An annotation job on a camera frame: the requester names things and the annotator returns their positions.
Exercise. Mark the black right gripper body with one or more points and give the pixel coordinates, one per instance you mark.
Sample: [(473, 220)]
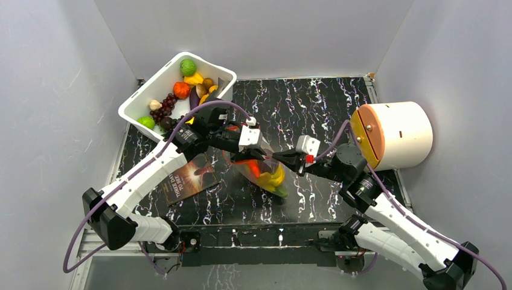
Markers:
[(301, 162)]

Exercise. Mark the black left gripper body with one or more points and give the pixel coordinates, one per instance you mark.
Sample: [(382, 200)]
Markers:
[(223, 139)]

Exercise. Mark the red carrot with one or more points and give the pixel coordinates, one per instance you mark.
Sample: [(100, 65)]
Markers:
[(254, 167)]

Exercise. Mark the clear zip top bag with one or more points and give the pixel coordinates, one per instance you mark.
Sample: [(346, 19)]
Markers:
[(267, 165)]

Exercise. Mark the yellow banana bunch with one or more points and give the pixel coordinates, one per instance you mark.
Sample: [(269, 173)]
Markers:
[(271, 181)]

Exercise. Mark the green leafy vegetable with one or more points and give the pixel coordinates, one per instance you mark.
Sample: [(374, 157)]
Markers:
[(281, 191)]

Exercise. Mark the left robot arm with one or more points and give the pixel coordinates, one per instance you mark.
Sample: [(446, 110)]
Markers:
[(216, 123)]

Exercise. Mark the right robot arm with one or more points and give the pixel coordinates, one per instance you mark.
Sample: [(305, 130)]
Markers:
[(384, 225)]

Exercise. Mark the dark book with orange cover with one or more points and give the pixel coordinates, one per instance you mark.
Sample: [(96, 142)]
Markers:
[(196, 176)]

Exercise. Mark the dark brown round fruit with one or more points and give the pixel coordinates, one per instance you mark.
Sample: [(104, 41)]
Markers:
[(166, 124)]

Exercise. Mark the orange round persimmon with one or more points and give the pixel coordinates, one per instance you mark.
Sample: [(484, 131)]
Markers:
[(181, 90)]

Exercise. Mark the red grape bunch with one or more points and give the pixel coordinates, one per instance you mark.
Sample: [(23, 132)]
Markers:
[(168, 104)]

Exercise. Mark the round cylinder with coloured lid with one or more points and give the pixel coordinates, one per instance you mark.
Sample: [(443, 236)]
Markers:
[(392, 136)]

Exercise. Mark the black base bar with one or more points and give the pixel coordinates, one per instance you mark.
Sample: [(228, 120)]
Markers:
[(263, 244)]

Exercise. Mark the white garlic bulb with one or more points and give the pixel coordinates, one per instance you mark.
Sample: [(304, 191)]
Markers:
[(155, 105)]

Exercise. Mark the small green round fruit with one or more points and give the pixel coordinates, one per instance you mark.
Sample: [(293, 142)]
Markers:
[(147, 121)]

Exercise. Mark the white plastic bin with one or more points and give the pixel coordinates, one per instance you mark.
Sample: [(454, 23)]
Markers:
[(161, 84)]

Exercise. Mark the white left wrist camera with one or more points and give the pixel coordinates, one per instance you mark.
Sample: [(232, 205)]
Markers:
[(250, 135)]

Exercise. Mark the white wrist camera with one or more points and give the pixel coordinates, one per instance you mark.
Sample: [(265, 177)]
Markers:
[(308, 146), (250, 135)]

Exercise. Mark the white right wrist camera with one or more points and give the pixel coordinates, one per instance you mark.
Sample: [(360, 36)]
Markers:
[(308, 146)]

